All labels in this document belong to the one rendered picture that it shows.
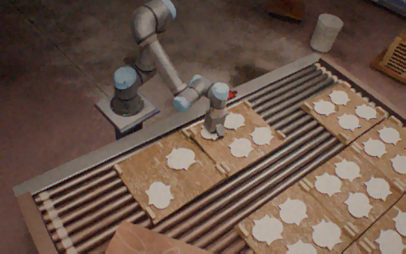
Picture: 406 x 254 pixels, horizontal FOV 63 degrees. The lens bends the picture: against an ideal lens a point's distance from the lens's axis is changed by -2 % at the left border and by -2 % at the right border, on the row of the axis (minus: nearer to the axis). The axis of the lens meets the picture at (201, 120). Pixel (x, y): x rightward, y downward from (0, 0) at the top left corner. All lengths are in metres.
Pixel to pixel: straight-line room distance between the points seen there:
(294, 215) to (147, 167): 0.70
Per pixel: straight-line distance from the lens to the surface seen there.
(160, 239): 1.33
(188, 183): 1.57
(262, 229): 1.52
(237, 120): 1.85
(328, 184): 1.76
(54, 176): 1.68
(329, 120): 2.07
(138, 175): 1.59
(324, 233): 1.61
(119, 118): 1.88
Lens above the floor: 2.27
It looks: 47 degrees down
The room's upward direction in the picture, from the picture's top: 9 degrees clockwise
